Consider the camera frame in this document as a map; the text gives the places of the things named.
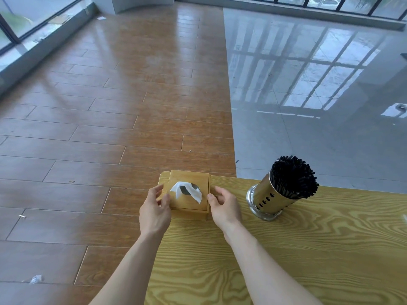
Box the person's left hand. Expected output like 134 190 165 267
139 184 172 238

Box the person's right hand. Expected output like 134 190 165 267
206 186 244 236

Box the white tissue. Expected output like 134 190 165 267
169 181 203 204

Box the wooden tissue box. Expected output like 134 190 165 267
161 169 212 214

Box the perforated metal chopstick holder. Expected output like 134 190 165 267
246 173 298 222

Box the person's left forearm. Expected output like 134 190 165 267
89 230 167 305

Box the person's right forearm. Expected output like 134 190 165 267
222 219 323 305

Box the brown cardboard piece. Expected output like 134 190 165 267
47 14 71 25

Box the black framed barred window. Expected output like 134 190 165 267
219 0 407 21

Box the black framed side window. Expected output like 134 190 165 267
0 0 91 56

